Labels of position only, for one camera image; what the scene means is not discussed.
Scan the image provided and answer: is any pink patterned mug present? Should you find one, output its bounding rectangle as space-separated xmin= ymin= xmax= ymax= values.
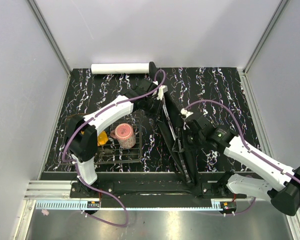
xmin=110 ymin=123 xmax=136 ymax=149

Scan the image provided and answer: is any black racket bag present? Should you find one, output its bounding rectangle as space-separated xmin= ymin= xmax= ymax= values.
xmin=148 ymin=61 xmax=203 ymax=198

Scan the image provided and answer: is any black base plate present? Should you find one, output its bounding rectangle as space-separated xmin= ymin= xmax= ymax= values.
xmin=70 ymin=180 xmax=246 ymax=199

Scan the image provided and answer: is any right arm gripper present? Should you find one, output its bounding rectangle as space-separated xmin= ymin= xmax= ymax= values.
xmin=172 ymin=126 xmax=205 ymax=153

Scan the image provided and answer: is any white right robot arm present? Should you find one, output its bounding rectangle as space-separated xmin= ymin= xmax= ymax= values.
xmin=180 ymin=115 xmax=300 ymax=216

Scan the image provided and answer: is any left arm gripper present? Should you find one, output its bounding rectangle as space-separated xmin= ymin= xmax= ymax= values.
xmin=143 ymin=97 xmax=165 ymax=123

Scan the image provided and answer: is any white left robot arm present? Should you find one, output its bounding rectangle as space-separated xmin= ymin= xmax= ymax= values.
xmin=61 ymin=79 xmax=168 ymax=198

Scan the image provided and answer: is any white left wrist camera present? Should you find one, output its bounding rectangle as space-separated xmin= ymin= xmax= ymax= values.
xmin=156 ymin=85 xmax=168 ymax=101

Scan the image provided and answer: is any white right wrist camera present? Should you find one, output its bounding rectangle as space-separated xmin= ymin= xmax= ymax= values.
xmin=180 ymin=108 xmax=194 ymax=122

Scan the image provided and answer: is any yellow cloth item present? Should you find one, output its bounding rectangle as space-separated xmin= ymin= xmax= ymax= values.
xmin=80 ymin=130 xmax=109 ymax=147

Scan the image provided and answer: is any aluminium frame rail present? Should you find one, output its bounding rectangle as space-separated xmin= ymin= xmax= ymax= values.
xmin=23 ymin=180 xmax=73 ymax=200

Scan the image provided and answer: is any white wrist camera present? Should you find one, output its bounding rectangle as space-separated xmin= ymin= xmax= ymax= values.
xmin=180 ymin=108 xmax=194 ymax=122
xmin=156 ymin=85 xmax=168 ymax=101

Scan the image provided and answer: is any white shuttlecock tube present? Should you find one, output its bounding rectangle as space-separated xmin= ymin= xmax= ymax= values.
xmin=90 ymin=63 xmax=150 ymax=75

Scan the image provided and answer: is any wire rack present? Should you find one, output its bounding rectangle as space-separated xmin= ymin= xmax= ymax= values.
xmin=94 ymin=115 xmax=143 ymax=166

